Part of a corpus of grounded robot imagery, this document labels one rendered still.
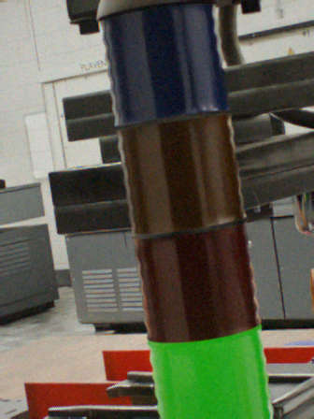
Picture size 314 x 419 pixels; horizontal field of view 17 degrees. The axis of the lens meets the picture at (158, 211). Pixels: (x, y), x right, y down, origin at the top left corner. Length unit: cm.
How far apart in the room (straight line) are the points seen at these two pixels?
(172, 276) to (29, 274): 765
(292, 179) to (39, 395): 38
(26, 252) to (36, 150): 179
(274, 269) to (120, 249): 107
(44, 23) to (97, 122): 879
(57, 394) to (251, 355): 59
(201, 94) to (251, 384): 9
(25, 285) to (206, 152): 763
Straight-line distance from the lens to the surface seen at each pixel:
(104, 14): 34
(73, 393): 92
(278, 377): 70
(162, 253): 34
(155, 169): 33
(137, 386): 75
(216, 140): 34
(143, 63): 33
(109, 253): 655
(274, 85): 57
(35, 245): 804
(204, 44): 34
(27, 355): 141
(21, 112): 964
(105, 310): 666
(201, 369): 34
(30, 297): 800
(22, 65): 960
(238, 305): 34
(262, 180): 61
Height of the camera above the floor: 115
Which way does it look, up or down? 4 degrees down
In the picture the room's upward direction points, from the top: 8 degrees counter-clockwise
